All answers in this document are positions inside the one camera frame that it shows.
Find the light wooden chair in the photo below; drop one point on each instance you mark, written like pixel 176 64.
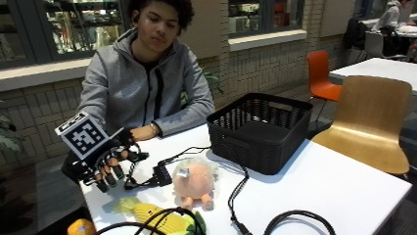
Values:
pixel 369 127

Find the green leafy plant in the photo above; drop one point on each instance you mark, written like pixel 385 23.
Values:
pixel 8 137

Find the white background table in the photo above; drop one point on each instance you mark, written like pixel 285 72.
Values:
pixel 382 70

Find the yellow corn plush toy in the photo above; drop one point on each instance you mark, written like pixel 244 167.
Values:
pixel 156 218

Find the black plastic woven basket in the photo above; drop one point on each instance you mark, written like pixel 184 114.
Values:
pixel 256 133

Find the yellow round plush toy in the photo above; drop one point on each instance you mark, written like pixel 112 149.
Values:
pixel 80 227

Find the person in grey hoodie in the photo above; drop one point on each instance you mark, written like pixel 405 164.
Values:
pixel 130 81

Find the grey background chair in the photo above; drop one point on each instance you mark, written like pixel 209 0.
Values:
pixel 375 44

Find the pink plush toy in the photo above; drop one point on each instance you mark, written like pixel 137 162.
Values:
pixel 194 182

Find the small dark framed window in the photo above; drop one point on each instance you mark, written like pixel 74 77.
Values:
pixel 265 16

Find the white cube with black markers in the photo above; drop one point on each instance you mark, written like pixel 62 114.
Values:
pixel 84 137

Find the large dark framed window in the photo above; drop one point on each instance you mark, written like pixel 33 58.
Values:
pixel 77 26

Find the green plant behind person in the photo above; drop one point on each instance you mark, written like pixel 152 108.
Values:
pixel 212 81

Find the orange plastic chair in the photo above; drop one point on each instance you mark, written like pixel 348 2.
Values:
pixel 320 78

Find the black jacket on chair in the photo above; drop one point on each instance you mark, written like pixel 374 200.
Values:
pixel 354 32

